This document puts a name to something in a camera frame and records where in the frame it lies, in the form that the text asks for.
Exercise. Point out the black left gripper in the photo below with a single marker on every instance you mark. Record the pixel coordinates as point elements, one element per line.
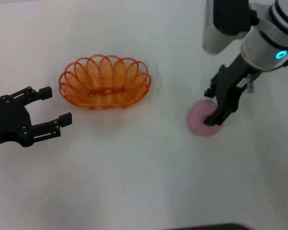
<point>7,122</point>

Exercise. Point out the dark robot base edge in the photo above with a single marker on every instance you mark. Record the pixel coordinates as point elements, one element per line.
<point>213,227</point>

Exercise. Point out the silver metal connector stub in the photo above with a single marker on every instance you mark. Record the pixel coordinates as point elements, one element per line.
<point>250,85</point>

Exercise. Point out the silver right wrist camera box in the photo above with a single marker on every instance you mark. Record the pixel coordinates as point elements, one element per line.
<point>216,33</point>

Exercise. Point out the pink peach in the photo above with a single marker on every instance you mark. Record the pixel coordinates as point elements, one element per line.
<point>196,119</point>

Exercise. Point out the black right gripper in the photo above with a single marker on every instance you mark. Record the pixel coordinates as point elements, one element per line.
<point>230,88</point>

